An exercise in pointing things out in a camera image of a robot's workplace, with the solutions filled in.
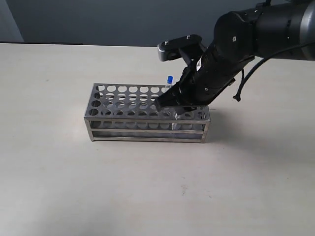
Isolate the blue-capped tube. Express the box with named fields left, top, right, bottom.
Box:
left=171, top=109, right=182, bottom=130
left=165, top=75, right=173, bottom=89

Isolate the black silver Piper robot arm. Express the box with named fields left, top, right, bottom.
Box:
left=154, top=0, right=315, bottom=114

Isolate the steel test tube rack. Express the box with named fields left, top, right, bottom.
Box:
left=84, top=83, right=211, bottom=143

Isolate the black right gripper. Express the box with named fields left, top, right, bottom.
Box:
left=154, top=47, right=246, bottom=114

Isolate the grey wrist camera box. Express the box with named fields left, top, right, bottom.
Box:
left=157, top=34, right=205, bottom=64

